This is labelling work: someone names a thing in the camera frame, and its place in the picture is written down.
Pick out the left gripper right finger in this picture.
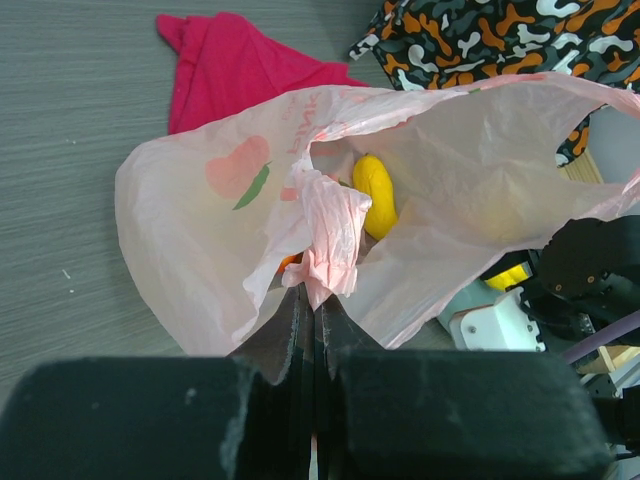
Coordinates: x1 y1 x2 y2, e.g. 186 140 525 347
314 299 613 479

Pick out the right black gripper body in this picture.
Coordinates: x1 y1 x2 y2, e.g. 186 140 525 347
519 215 639 342

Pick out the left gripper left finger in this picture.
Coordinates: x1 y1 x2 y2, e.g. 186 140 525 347
1 287 313 479

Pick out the pink plastic bag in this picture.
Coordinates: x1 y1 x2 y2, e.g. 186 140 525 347
115 73 639 356

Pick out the large yellow banana bunch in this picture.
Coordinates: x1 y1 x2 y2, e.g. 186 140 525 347
352 155 398 241

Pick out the small yellow banana bunch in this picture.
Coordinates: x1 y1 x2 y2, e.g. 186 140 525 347
485 264 531 292

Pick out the orange fake persimmon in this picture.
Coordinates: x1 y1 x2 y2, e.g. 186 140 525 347
277 252 303 274

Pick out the grey-green plate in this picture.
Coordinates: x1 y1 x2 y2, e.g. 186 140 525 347
437 279 504 332

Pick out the patterned orange black fabric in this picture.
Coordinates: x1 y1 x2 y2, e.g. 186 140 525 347
348 0 640 169

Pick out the red cloth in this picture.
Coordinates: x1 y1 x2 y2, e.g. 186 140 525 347
156 12 365 134

